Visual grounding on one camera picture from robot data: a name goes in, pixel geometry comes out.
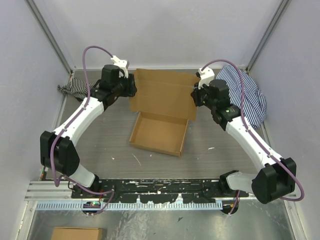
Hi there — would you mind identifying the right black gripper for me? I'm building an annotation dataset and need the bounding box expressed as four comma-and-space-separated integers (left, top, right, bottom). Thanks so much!
191, 79, 217, 110

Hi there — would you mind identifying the brown cardboard box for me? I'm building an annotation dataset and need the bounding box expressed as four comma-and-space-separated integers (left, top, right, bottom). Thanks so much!
129, 68, 199, 157

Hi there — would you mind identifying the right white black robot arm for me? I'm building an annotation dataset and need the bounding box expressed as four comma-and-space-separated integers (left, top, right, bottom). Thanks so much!
190, 79, 297, 204

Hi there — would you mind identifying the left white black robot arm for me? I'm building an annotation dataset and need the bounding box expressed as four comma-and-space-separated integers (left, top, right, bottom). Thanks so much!
40, 62, 137, 199

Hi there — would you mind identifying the small cardboard box foreground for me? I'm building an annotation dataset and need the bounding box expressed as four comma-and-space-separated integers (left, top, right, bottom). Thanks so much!
51, 227, 103, 240

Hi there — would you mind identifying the black white striped cloth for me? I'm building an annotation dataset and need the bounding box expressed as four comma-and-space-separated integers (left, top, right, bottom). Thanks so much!
57, 77, 89, 102

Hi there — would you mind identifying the blue white striped cloth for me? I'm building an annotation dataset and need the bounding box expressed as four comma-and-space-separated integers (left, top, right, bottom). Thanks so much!
216, 65, 267, 129

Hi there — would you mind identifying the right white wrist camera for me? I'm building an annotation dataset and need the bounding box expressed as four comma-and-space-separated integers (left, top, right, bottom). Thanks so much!
195, 67, 215, 90

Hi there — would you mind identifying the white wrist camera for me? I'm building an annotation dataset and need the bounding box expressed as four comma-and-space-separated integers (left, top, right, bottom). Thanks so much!
195, 67, 215, 90
110, 55, 130, 78

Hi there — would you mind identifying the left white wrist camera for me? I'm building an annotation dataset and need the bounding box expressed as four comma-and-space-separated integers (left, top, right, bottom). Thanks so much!
110, 55, 130, 78

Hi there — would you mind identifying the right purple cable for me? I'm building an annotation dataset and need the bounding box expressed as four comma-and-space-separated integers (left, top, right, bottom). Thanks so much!
201, 59, 306, 216

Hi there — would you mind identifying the purple cable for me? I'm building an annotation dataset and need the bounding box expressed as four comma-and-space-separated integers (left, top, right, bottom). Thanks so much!
201, 59, 306, 216
50, 45, 115, 217

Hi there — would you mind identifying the left aluminium frame post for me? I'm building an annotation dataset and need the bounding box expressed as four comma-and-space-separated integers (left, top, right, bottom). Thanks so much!
25, 0, 75, 75

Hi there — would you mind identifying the aluminium frame post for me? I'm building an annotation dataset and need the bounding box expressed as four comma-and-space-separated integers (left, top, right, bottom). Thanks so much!
245, 0, 292, 73
25, 0, 75, 75

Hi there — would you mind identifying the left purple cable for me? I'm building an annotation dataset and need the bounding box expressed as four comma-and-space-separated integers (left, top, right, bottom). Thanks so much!
50, 45, 115, 217

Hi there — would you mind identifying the right aluminium frame post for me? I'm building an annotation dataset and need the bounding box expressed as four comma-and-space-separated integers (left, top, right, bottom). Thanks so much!
245, 0, 292, 73

